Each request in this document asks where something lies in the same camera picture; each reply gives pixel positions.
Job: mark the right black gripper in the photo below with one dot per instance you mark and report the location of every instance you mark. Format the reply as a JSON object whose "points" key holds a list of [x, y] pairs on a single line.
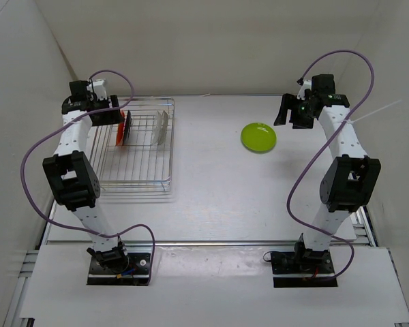
{"points": [[290, 101]]}

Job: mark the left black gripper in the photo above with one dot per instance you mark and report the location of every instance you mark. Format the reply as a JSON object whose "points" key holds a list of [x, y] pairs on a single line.
{"points": [[112, 117]]}

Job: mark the orange plate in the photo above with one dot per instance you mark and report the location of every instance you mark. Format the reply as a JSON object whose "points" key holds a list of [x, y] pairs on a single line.
{"points": [[120, 130]]}

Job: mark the green plate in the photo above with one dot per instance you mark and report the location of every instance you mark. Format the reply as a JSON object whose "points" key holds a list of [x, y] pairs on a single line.
{"points": [[258, 137]]}

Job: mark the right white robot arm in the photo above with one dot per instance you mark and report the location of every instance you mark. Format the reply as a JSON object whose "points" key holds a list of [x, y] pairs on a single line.
{"points": [[350, 180]]}

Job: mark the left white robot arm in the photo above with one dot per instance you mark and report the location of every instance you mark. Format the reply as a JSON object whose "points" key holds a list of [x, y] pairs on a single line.
{"points": [[71, 177]]}

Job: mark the black plate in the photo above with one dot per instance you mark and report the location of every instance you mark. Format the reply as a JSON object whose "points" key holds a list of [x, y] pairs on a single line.
{"points": [[127, 128]]}

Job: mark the clear glass plate left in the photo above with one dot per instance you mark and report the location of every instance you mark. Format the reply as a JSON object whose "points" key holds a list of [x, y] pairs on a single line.
{"points": [[156, 138]]}

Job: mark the white zip tie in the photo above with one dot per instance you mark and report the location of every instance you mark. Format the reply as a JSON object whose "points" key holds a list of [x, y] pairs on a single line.
{"points": [[352, 121]]}

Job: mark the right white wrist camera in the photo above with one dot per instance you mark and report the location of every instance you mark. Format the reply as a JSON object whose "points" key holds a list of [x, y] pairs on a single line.
{"points": [[305, 85]]}

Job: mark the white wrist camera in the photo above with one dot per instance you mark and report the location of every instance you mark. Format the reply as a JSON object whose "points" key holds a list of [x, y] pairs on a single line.
{"points": [[305, 85], [98, 88]]}

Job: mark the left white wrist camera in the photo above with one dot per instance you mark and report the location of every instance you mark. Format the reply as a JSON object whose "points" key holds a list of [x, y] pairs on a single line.
{"points": [[98, 88]]}

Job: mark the metal wire dish rack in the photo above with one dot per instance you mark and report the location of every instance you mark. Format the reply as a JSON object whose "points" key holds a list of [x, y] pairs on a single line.
{"points": [[137, 168]]}

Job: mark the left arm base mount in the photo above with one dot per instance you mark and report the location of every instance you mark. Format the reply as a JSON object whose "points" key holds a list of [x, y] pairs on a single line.
{"points": [[135, 271]]}

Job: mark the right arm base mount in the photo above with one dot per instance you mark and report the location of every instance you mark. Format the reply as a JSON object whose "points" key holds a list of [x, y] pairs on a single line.
{"points": [[301, 268]]}

